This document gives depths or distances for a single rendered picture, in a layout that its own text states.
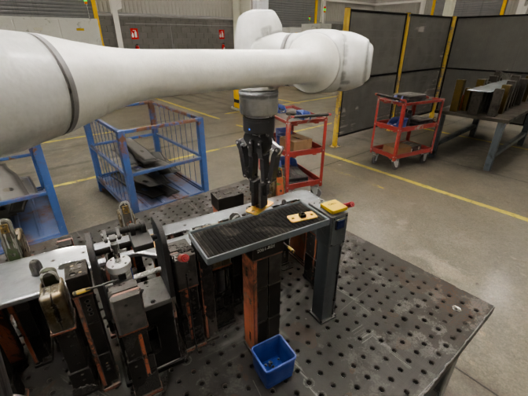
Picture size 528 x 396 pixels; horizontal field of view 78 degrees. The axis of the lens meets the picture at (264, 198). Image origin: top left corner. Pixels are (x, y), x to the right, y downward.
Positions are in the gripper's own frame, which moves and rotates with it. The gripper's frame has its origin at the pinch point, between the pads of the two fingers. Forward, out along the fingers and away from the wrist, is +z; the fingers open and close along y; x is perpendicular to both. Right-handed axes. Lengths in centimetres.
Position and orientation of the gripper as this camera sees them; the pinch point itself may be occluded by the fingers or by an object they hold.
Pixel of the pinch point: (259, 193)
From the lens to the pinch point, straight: 84.7
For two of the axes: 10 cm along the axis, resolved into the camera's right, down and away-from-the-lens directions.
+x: -5.7, 3.6, -7.4
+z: 0.0, 9.0, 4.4
